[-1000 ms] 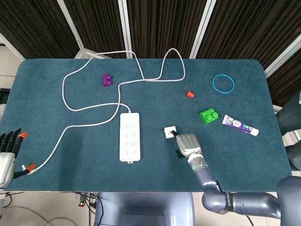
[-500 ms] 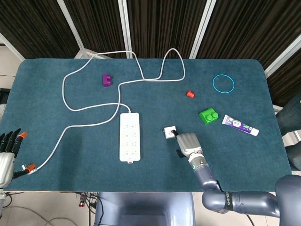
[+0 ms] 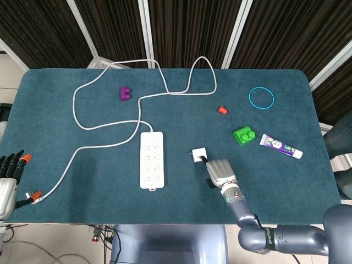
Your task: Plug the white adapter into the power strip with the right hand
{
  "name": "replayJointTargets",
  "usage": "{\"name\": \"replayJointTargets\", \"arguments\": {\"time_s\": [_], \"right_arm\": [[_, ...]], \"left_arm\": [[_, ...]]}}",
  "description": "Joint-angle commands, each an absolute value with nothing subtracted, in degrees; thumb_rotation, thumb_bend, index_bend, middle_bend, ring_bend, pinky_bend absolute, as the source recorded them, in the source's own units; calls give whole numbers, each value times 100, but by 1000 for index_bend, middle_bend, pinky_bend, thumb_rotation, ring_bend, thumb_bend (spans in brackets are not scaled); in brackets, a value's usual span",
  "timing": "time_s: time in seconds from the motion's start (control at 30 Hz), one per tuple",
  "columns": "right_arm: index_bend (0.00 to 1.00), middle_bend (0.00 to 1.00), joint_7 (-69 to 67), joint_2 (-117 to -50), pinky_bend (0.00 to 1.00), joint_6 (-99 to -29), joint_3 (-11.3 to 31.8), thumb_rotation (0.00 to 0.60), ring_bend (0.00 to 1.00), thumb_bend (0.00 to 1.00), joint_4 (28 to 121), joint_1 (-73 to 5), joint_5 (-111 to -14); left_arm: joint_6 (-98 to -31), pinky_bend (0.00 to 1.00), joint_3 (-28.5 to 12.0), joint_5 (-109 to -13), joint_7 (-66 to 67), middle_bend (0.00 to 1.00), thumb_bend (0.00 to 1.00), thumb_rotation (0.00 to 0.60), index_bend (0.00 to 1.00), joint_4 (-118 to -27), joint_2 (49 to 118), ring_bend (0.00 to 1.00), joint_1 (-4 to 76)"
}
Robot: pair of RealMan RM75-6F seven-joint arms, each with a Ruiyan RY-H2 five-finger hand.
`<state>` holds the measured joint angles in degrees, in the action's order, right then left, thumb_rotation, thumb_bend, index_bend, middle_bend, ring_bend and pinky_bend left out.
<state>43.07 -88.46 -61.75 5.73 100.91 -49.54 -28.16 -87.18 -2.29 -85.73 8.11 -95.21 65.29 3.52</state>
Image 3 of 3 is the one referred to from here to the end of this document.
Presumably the purple toy block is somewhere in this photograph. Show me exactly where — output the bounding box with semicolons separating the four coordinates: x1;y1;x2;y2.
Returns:
119;86;133;102

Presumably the teal table cloth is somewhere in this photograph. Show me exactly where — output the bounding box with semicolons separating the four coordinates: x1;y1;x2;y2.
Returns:
4;68;344;225

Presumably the black floor device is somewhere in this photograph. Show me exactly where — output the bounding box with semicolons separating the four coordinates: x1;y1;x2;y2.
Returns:
0;102;13;122

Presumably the white partition post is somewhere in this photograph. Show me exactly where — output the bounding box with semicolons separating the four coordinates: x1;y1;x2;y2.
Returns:
67;0;133;69
221;0;253;69
0;38;30;71
308;43;352;90
138;0;155;69

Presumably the white power strip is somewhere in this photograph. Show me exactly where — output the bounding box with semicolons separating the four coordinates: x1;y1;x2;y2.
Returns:
139;131;167;193

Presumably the dark ribbed partition panel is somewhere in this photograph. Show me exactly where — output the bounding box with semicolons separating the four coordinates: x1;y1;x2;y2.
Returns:
74;0;149;69
148;0;244;69
229;0;352;82
0;0;93;69
312;59;352;126

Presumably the white power strip cable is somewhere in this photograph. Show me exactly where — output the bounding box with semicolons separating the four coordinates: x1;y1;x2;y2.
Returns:
26;56;218;205

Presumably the blue-grey robot torso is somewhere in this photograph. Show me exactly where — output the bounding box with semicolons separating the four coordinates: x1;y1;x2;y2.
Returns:
109;224;229;264

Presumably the black velcro strap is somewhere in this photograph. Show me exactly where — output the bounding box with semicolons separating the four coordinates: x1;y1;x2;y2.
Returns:
262;227;277;251

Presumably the white plug adapter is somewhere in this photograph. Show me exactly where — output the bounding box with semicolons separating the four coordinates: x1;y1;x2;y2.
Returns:
188;147;207;163

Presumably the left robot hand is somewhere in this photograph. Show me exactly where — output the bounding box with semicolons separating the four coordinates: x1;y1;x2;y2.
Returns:
0;150;43;221

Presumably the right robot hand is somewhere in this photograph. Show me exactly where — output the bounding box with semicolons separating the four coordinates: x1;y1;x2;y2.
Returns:
200;155;238;190

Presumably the cyan rubber band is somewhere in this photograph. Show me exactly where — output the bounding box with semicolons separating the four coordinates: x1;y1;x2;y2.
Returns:
248;86;275;110

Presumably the purple white toothpaste tube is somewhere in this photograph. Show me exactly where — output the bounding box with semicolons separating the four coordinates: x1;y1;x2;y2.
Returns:
259;134;304;160

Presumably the green toy block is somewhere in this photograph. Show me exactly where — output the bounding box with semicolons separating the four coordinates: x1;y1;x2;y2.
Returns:
233;125;256;146

